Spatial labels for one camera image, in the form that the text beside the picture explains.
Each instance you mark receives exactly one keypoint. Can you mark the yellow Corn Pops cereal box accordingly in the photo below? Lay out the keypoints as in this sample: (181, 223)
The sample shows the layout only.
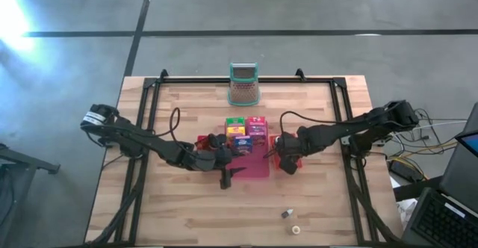
(234, 130)

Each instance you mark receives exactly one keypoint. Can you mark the purple Raisin Bran cereal box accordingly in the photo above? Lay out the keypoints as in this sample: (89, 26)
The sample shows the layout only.
(257, 135)

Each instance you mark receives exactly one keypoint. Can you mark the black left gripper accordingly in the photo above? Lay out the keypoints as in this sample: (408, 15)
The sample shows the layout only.
(213, 156)

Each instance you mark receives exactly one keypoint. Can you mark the crumpled white plastic bag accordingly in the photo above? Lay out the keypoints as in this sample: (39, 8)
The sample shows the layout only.
(407, 212)

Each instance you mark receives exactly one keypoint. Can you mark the grey laptop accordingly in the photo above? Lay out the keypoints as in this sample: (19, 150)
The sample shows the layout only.
(440, 218)

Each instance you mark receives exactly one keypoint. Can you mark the red Froot Loops cereal box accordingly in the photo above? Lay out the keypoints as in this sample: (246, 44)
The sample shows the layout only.
(255, 121)

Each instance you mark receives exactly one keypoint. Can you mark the black power brick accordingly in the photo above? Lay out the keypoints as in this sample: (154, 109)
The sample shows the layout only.
(403, 170)

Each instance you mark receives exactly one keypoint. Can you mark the red plastic basket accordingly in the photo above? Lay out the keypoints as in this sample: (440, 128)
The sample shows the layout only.
(199, 147)

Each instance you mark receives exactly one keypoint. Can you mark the pink translucent plastic bin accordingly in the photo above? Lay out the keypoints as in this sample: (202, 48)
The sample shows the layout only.
(254, 166)

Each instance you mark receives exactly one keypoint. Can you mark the black metal stand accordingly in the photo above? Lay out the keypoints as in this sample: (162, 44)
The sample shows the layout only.
(33, 160)

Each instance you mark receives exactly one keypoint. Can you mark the teal mesh basket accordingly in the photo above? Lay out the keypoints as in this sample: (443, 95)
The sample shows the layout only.
(244, 91)

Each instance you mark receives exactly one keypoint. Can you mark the blue cereal box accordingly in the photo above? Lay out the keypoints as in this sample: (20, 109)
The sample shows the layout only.
(242, 143)

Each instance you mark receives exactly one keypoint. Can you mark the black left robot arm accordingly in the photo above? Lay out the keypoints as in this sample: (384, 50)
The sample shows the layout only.
(142, 139)

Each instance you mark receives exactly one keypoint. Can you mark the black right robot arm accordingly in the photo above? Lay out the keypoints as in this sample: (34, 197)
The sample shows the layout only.
(354, 128)

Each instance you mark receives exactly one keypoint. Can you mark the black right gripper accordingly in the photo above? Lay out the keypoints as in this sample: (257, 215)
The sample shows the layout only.
(289, 151)

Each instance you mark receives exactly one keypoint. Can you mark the dark blue dropper bottle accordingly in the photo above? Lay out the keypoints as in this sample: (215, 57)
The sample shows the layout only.
(287, 213)

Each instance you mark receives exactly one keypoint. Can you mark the blue lit screen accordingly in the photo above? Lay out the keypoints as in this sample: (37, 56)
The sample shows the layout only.
(468, 143)

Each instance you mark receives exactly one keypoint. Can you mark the black metal table frame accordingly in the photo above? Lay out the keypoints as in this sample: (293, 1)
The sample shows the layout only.
(201, 80)

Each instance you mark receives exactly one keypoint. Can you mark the orange plastic basket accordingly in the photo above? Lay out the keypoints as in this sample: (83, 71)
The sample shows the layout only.
(272, 156)

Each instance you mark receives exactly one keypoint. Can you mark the green Apple Jacks cereal box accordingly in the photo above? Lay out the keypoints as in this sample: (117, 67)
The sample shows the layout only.
(235, 121)

